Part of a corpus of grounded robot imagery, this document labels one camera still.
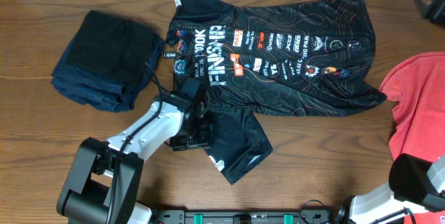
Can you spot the red shirt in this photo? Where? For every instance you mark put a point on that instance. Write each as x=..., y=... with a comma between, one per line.
x=417, y=87

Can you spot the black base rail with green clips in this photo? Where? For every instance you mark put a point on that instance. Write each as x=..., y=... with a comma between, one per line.
x=312, y=212

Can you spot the black jersey with orange contour lines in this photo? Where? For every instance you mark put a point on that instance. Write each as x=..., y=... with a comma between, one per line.
x=300, y=59

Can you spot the folded dark navy clothes stack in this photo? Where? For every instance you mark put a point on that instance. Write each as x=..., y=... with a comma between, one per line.
x=108, y=62

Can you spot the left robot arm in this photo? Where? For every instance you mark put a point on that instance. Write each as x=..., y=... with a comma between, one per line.
x=102, y=184

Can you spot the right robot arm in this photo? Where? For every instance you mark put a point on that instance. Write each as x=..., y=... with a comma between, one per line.
x=415, y=186

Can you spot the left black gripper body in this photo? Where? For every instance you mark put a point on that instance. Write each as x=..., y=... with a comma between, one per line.
x=198, y=137

